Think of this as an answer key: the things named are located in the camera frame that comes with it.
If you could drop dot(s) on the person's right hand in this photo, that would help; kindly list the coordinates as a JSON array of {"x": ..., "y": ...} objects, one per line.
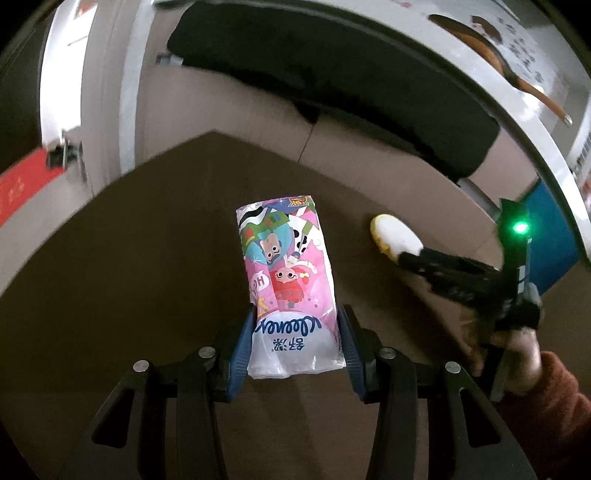
[{"x": 522, "y": 347}]

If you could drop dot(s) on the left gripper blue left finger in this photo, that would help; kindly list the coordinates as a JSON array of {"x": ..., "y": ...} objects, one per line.
[{"x": 239, "y": 361}]

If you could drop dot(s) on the blue towel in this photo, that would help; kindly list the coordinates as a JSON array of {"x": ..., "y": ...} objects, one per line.
[{"x": 553, "y": 249}]

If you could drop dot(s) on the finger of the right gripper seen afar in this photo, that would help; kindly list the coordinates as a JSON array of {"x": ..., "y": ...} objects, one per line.
[{"x": 424, "y": 264}]

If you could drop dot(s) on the red sleeve right forearm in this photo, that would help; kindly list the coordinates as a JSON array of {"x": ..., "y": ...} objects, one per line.
[{"x": 561, "y": 410}]

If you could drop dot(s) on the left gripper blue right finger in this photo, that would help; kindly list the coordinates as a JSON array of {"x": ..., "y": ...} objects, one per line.
[{"x": 356, "y": 350}]

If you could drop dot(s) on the cartoon tissue pack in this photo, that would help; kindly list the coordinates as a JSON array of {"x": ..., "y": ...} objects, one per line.
[{"x": 290, "y": 283}]

